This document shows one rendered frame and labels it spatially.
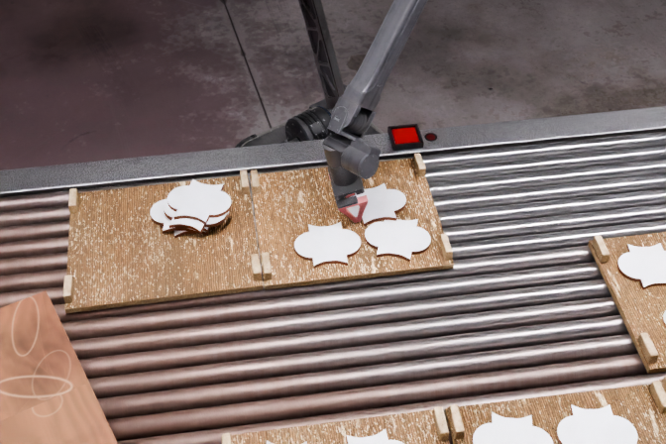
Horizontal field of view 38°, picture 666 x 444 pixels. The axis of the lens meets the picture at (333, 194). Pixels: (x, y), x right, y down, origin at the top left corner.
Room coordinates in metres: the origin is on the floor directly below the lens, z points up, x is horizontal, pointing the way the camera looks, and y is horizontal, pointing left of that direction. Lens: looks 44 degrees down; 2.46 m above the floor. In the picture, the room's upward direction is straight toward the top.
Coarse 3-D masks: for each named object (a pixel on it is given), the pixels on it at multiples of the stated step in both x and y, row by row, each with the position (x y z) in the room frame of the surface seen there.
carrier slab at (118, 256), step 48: (96, 192) 1.61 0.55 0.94; (144, 192) 1.61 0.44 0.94; (240, 192) 1.61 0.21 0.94; (96, 240) 1.46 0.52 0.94; (144, 240) 1.46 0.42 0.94; (192, 240) 1.46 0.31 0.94; (240, 240) 1.46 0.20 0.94; (96, 288) 1.32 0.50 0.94; (144, 288) 1.32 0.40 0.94; (192, 288) 1.32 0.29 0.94; (240, 288) 1.32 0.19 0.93
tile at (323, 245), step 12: (312, 228) 1.48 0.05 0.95; (324, 228) 1.48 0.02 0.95; (336, 228) 1.48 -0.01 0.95; (300, 240) 1.45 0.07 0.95; (312, 240) 1.45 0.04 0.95; (324, 240) 1.45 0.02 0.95; (336, 240) 1.45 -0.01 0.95; (348, 240) 1.45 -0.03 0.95; (360, 240) 1.45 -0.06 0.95; (300, 252) 1.41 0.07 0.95; (312, 252) 1.41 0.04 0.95; (324, 252) 1.41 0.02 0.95; (336, 252) 1.41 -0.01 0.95; (348, 252) 1.41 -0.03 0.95; (324, 264) 1.38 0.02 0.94
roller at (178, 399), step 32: (480, 352) 1.17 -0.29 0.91; (512, 352) 1.16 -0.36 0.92; (544, 352) 1.16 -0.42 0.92; (576, 352) 1.17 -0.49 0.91; (608, 352) 1.17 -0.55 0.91; (224, 384) 1.09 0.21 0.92; (256, 384) 1.09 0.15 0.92; (288, 384) 1.09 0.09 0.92; (320, 384) 1.09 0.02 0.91; (352, 384) 1.10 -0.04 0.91; (384, 384) 1.10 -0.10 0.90; (128, 416) 1.03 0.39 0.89
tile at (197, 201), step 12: (192, 180) 1.59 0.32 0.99; (180, 192) 1.55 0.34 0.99; (192, 192) 1.55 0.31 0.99; (204, 192) 1.55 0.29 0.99; (216, 192) 1.55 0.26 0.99; (168, 204) 1.52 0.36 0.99; (180, 204) 1.52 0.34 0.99; (192, 204) 1.52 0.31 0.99; (204, 204) 1.52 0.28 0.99; (216, 204) 1.52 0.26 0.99; (228, 204) 1.52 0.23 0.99; (180, 216) 1.48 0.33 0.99; (192, 216) 1.48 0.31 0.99; (204, 216) 1.48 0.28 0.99; (216, 216) 1.49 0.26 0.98
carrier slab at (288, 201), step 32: (288, 192) 1.61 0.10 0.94; (320, 192) 1.61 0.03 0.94; (416, 192) 1.61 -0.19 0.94; (256, 224) 1.51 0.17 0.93; (288, 224) 1.51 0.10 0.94; (320, 224) 1.51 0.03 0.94; (352, 224) 1.51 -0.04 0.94; (288, 256) 1.41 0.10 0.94; (352, 256) 1.41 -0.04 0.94; (384, 256) 1.41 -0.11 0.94; (416, 256) 1.41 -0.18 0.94
